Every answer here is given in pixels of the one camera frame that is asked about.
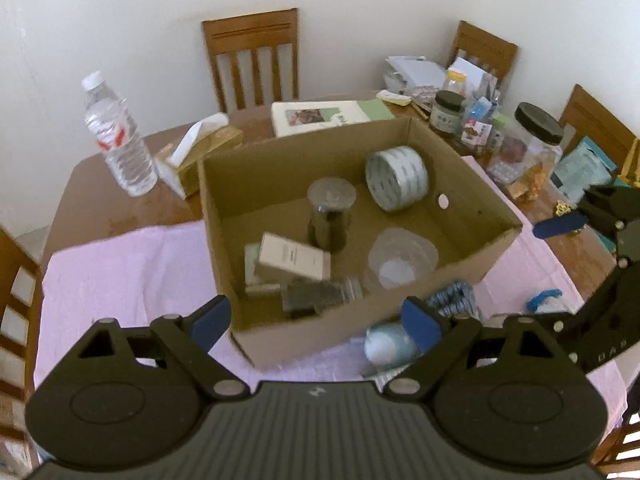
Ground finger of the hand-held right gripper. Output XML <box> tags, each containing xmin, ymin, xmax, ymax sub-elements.
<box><xmin>532</xmin><ymin>310</ymin><xmax>589</xmax><ymax>334</ymax></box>
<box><xmin>532</xmin><ymin>185</ymin><xmax>640</xmax><ymax>240</ymax></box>

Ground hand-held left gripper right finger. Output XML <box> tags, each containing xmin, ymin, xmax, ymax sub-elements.
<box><xmin>385</xmin><ymin>297</ymin><xmax>593</xmax><ymax>399</ymax></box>

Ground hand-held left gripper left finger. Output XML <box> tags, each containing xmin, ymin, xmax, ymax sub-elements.
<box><xmin>37</xmin><ymin>296</ymin><xmax>247</xmax><ymax>402</ymax></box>

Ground white plush toy blue scarf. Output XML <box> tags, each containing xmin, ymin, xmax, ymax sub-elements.
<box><xmin>527</xmin><ymin>288</ymin><xmax>584</xmax><ymax>316</ymax></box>

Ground small green white box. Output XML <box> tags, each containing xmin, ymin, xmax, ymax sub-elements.
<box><xmin>244</xmin><ymin>242</ymin><xmax>282</xmax><ymax>297</ymax></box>

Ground slim beige carton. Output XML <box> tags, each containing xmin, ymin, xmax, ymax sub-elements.
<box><xmin>254</xmin><ymin>232</ymin><xmax>332</xmax><ymax>281</ymax></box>

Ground clear jar dark contents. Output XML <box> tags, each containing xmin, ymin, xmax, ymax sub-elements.
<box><xmin>281</xmin><ymin>276</ymin><xmax>363</xmax><ymax>319</ymax></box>
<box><xmin>306</xmin><ymin>177</ymin><xmax>357</xmax><ymax>253</ymax></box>

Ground roll of clear tape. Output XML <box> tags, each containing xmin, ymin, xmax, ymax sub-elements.
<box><xmin>365</xmin><ymin>146</ymin><xmax>430</xmax><ymax>211</ymax></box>

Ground cardboard box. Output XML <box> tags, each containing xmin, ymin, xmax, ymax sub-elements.
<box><xmin>197</xmin><ymin>117</ymin><xmax>523</xmax><ymax>371</ymax></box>

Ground wooden desktop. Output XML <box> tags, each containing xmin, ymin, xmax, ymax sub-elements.
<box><xmin>40</xmin><ymin>90</ymin><xmax>640</xmax><ymax>311</ymax></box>

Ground golden ornate coaster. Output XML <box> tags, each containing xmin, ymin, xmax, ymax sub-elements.
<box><xmin>554</xmin><ymin>200</ymin><xmax>586</xmax><ymax>234</ymax></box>

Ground blue grey knitted cloth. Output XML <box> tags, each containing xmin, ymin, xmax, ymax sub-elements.
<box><xmin>426</xmin><ymin>280</ymin><xmax>482</xmax><ymax>321</ymax></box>

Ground teal packet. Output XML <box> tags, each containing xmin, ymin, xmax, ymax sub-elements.
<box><xmin>552</xmin><ymin>137</ymin><xmax>618</xmax><ymax>201</ymax></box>

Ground large clear jar black lid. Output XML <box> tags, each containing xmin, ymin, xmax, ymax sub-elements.
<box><xmin>487</xmin><ymin>102</ymin><xmax>565</xmax><ymax>204</ymax></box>

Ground pink table cloth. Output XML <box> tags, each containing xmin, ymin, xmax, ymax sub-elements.
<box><xmin>34</xmin><ymin>155</ymin><xmax>631</xmax><ymax>396</ymax></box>

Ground wooden dining chair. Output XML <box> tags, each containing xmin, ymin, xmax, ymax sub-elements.
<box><xmin>0</xmin><ymin>227</ymin><xmax>44</xmax><ymax>401</ymax></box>
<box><xmin>559</xmin><ymin>84</ymin><xmax>640</xmax><ymax>171</ymax></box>
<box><xmin>591</xmin><ymin>400</ymin><xmax>640</xmax><ymax>477</ymax></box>
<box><xmin>447</xmin><ymin>21</ymin><xmax>519</xmax><ymax>96</ymax></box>
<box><xmin>201</xmin><ymin>8</ymin><xmax>301</xmax><ymax>113</ymax></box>

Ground blue cap bottle red label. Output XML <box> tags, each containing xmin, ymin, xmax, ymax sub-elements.
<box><xmin>462</xmin><ymin>99</ymin><xmax>496</xmax><ymax>154</ymax></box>

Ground clear pen holder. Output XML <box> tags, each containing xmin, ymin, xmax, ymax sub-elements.
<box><xmin>465</xmin><ymin>82</ymin><xmax>501</xmax><ymax>111</ymax></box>

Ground small jar dark lid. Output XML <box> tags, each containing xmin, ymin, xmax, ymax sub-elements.
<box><xmin>430</xmin><ymin>91</ymin><xmax>465</xmax><ymax>137</ymax></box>

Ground tissue box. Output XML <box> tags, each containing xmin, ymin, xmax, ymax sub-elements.
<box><xmin>154</xmin><ymin>112</ymin><xmax>245</xmax><ymax>200</ymax></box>

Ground yellow lid bottle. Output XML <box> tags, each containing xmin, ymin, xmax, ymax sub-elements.
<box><xmin>445</xmin><ymin>69</ymin><xmax>468</xmax><ymax>97</ymax></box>

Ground white envelope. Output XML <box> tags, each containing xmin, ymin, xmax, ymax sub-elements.
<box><xmin>448</xmin><ymin>57</ymin><xmax>485</xmax><ymax>86</ymax></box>

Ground clear plastic water bottle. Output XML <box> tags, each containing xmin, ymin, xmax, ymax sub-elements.
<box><xmin>82</xmin><ymin>71</ymin><xmax>159</xmax><ymax>197</ymax></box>

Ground small cream packet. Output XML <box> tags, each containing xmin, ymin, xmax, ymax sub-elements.
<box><xmin>376</xmin><ymin>90</ymin><xmax>414</xmax><ymax>107</ymax></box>

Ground stack of white papers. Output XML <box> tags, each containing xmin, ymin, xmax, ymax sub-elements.
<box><xmin>384</xmin><ymin>55</ymin><xmax>447</xmax><ymax>92</ymax></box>

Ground cream and green book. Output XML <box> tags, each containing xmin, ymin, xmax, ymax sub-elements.
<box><xmin>271</xmin><ymin>99</ymin><xmax>396</xmax><ymax>138</ymax></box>

